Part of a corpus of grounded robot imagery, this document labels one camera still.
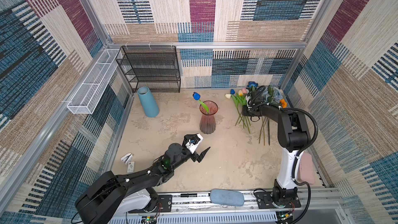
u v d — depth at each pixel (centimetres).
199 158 72
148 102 94
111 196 42
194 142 66
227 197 73
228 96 115
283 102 106
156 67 108
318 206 74
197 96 80
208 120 87
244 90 113
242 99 111
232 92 115
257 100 85
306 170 81
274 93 99
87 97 72
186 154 71
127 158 85
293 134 56
